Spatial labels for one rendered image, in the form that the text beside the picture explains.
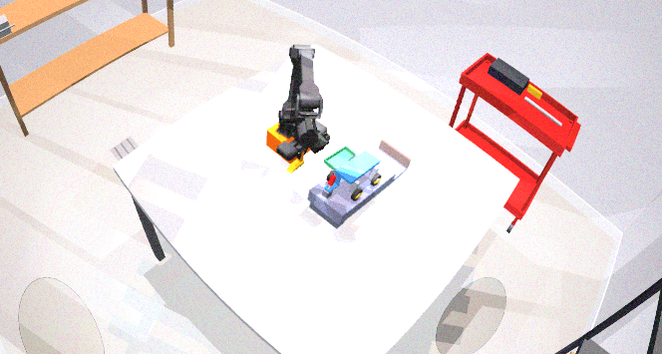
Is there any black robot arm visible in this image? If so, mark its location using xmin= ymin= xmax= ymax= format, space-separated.
xmin=275 ymin=44 xmax=330 ymax=154

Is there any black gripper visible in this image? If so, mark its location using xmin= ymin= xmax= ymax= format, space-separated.
xmin=276 ymin=121 xmax=328 ymax=161

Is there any green tray floor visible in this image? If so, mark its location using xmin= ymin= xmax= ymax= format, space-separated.
xmin=328 ymin=150 xmax=353 ymax=168

